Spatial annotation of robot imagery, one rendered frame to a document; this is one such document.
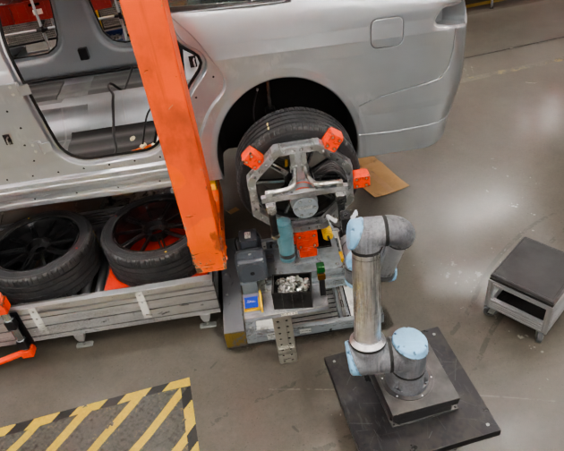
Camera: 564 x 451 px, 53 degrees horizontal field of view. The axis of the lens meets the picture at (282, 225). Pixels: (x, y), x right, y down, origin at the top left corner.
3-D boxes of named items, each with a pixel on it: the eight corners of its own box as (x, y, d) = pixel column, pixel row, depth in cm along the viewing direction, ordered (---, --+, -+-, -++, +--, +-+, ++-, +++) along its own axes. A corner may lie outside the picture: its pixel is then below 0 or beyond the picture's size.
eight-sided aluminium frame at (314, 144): (352, 216, 315) (349, 131, 281) (354, 224, 310) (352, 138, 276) (256, 232, 314) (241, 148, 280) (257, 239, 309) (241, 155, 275)
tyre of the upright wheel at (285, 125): (356, 102, 299) (231, 108, 294) (366, 123, 281) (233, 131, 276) (347, 202, 341) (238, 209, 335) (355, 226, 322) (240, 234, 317)
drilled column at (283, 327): (295, 347, 322) (287, 296, 295) (297, 361, 314) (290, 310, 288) (277, 350, 322) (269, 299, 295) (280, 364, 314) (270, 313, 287)
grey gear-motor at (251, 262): (267, 253, 374) (260, 212, 352) (273, 300, 341) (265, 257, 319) (239, 258, 374) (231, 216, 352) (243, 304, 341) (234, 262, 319)
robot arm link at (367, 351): (390, 380, 238) (391, 226, 201) (349, 385, 238) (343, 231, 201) (383, 355, 251) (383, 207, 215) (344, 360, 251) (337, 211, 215)
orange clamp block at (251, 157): (263, 153, 285) (249, 144, 281) (264, 161, 279) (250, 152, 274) (254, 163, 288) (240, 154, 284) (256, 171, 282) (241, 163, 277)
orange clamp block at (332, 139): (331, 145, 286) (341, 131, 282) (335, 153, 280) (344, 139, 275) (320, 140, 284) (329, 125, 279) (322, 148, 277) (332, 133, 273)
